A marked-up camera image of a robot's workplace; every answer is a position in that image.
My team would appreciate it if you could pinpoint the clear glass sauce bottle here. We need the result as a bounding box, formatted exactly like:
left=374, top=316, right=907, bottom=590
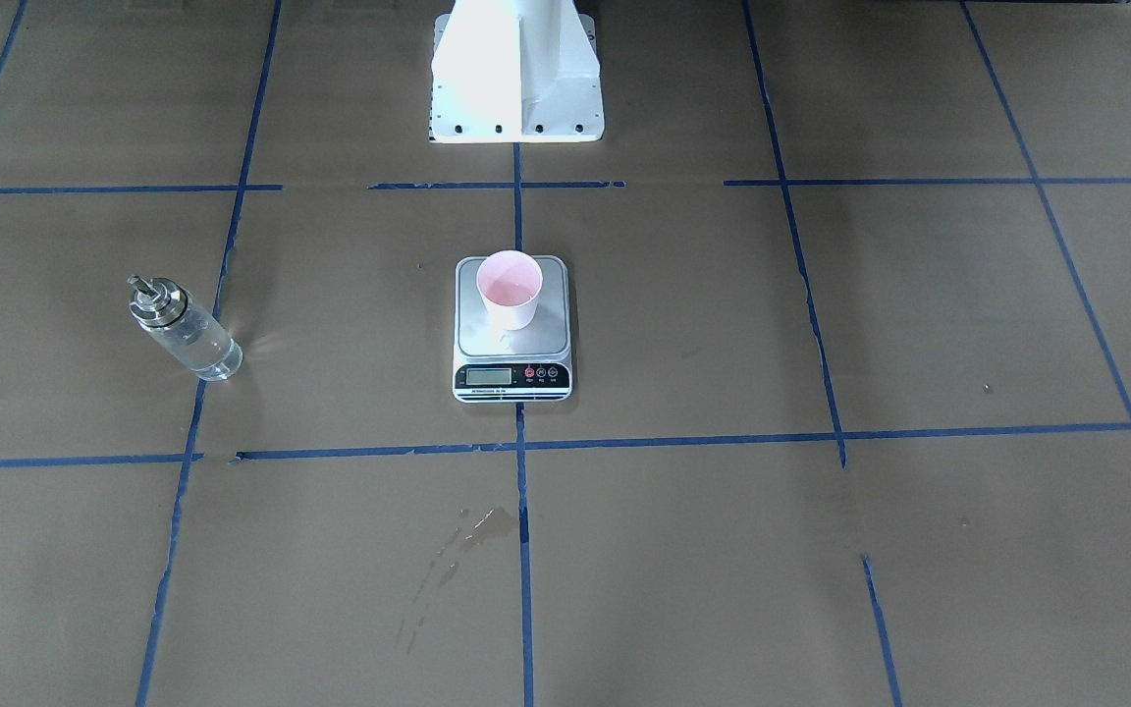
left=127, top=276, right=243, bottom=382

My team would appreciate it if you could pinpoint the silver digital kitchen scale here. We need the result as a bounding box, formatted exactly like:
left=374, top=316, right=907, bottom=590
left=452, top=255, right=575, bottom=404

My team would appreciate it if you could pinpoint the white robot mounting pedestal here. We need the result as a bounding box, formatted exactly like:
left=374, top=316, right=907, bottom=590
left=428, top=1, right=606, bottom=144

